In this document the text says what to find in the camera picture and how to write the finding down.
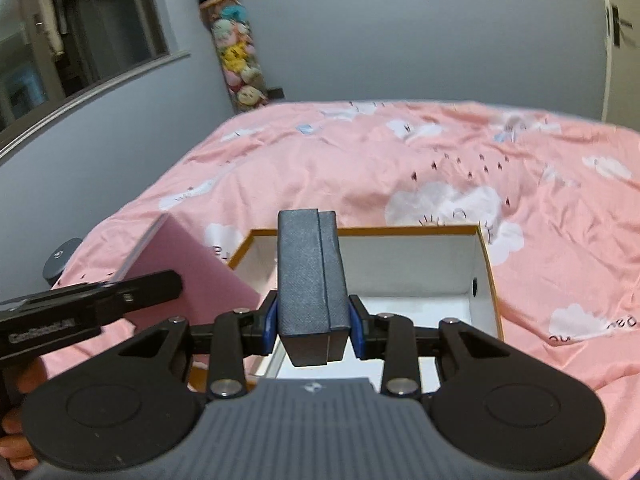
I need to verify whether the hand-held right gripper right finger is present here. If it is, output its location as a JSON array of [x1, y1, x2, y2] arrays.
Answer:
[[348, 294, 513, 401]]

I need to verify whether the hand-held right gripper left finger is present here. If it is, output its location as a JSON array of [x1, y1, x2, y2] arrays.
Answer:
[[117, 290, 279, 401]]

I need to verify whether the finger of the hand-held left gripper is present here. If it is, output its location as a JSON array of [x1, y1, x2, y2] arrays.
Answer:
[[96, 270, 184, 318]]

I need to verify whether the dark grey box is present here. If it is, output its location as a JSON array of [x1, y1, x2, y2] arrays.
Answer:
[[277, 208, 351, 367]]

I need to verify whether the pink oblong box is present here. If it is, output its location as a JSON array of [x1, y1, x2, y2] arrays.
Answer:
[[114, 213, 261, 328]]

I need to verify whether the orange cardboard box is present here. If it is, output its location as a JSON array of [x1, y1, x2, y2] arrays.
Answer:
[[192, 225, 505, 396]]

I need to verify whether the person's left hand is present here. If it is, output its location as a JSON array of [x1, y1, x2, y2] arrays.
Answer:
[[0, 360, 49, 466]]

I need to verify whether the dark grey round object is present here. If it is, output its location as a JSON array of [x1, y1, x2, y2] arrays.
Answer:
[[42, 237, 84, 289]]

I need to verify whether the pink printed blanket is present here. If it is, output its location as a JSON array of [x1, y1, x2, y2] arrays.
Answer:
[[40, 100, 640, 480]]

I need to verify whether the hanging column of plush toys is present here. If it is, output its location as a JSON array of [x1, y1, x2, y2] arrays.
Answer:
[[192, 0, 271, 115]]

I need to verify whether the window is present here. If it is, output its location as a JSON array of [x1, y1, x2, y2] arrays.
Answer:
[[0, 0, 192, 161]]

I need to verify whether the cream door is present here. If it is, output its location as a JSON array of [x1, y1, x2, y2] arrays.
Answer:
[[597, 0, 640, 126]]

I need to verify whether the black door handle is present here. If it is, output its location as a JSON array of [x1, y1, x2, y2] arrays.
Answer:
[[605, 5, 637, 49]]

